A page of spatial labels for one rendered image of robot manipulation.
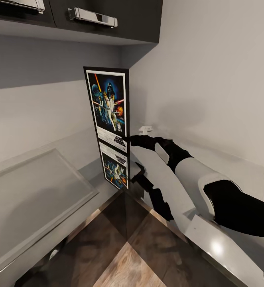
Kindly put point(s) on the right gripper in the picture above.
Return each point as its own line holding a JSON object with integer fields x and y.
{"x": 136, "y": 140}

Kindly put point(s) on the drop in sink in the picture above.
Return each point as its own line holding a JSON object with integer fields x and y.
{"x": 36, "y": 196}

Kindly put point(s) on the cabinet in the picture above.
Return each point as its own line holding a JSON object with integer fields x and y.
{"x": 105, "y": 22}

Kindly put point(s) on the poster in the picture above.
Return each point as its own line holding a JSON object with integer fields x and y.
{"x": 108, "y": 90}

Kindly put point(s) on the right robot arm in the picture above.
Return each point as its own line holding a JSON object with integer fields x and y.
{"x": 215, "y": 196}

